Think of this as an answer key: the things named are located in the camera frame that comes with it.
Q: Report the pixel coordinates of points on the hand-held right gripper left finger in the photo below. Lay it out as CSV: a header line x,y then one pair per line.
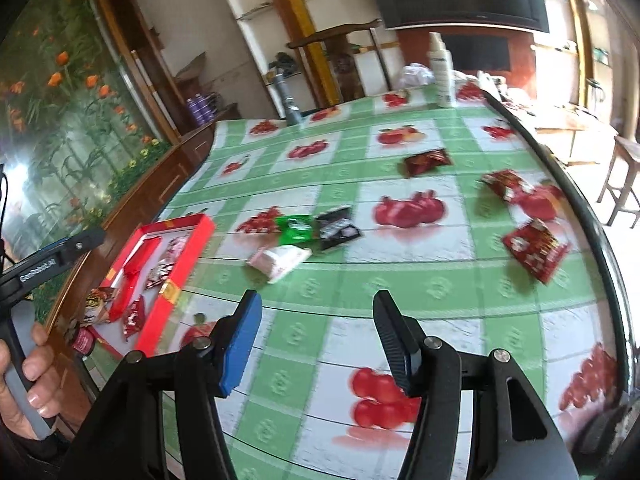
x,y
240,345

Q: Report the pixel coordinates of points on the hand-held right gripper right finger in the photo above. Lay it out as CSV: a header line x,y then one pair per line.
x,y
395,340

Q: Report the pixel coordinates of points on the gold foil snack packet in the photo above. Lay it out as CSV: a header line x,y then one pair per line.
x,y
97,302

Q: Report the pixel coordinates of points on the red cardboard box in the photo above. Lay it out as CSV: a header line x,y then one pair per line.
x,y
155,325

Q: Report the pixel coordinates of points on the long red snack packet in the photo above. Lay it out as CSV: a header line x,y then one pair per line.
x,y
142,257
122,297

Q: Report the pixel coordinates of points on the white snack packet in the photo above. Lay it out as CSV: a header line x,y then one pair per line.
x,y
280,260

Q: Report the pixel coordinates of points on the silver foil snack packet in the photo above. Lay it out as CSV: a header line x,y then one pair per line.
x,y
159,274

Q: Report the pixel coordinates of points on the red flower-print snack packet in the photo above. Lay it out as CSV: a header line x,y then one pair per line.
x,y
535,250
134,317

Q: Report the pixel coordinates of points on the brown foil snack packet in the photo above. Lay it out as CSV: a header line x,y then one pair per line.
x,y
176,249

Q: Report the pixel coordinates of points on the black snack packet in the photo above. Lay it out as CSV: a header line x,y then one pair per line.
x,y
337,227

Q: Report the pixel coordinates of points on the green snack packet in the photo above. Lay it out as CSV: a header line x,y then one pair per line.
x,y
295,227

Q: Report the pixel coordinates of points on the dark red snack packet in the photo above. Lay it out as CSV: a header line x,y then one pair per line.
x,y
505,182
427,162

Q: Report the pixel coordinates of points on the person's left hand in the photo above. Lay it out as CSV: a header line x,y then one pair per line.
x,y
37,355

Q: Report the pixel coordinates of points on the small pink packet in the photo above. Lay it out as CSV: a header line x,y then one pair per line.
x,y
84,341

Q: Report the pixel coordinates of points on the green checked fruit tablecloth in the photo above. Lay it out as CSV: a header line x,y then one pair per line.
x,y
325,290

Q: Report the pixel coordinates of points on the grey cylindrical bottle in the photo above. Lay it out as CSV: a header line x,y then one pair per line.
x,y
289,102

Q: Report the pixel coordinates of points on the white plastic bag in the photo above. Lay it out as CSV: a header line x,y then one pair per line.
x,y
415,76

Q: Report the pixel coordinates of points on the low wooden cabinet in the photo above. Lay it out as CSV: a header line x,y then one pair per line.
x,y
565,130

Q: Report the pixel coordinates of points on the white spray bottle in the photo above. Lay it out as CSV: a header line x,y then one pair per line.
x,y
442,70

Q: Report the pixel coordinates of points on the wooden chair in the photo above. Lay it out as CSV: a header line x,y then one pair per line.
x,y
345,67

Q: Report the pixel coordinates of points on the dark lumpy object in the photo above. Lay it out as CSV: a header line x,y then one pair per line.
x,y
282,62

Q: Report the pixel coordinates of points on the black rectangular panel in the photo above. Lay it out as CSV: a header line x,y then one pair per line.
x,y
475,52

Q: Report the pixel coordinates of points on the wooden stool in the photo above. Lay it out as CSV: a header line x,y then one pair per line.
x,y
627,150

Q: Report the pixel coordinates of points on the steel kettle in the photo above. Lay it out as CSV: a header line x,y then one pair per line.
x,y
595,92

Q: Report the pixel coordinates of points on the flower wall poster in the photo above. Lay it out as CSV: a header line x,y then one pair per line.
x,y
65,125

